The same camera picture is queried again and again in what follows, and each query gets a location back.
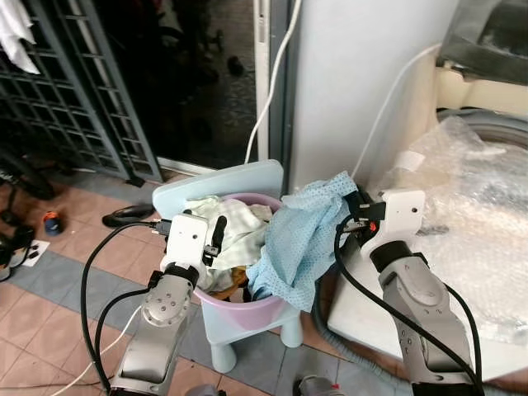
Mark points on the pale green checked garment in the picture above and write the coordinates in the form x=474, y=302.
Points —
x=243, y=231

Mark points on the light blue plastic stool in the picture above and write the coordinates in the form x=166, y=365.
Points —
x=223, y=181

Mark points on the brown yellow garment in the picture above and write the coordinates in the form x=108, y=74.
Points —
x=227, y=279

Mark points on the white sliding door frame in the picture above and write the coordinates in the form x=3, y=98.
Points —
x=264, y=82

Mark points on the small dark orange-topped can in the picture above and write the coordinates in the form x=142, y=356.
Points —
x=53, y=223

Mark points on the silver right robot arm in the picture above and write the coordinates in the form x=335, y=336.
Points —
x=421, y=313

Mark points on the white hanging cloth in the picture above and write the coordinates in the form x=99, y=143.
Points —
x=16, y=37

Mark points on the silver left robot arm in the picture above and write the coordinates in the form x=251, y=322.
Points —
x=157, y=322

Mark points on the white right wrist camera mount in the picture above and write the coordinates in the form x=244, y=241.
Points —
x=400, y=216

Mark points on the grey translucent washer lid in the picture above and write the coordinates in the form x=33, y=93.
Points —
x=487, y=41

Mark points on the clear bubble wrap sheet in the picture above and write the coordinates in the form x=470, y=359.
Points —
x=462, y=214

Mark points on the grey metal grille gate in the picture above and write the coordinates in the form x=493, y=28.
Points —
x=74, y=107

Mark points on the grey robot left foot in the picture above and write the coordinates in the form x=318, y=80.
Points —
x=202, y=390

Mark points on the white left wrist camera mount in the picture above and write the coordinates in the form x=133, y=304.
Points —
x=185, y=239

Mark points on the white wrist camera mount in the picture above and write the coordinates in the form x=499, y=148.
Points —
x=400, y=216
x=185, y=239

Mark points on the white printed card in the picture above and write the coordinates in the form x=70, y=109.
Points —
x=36, y=253

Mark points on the pink plastic basin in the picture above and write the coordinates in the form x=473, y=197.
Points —
x=247, y=312

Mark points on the blue dotted cloth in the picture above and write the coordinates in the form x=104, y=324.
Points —
x=301, y=239

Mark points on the black slipper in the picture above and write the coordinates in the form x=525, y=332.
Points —
x=128, y=215

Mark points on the white washing machine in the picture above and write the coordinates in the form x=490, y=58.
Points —
x=363, y=326

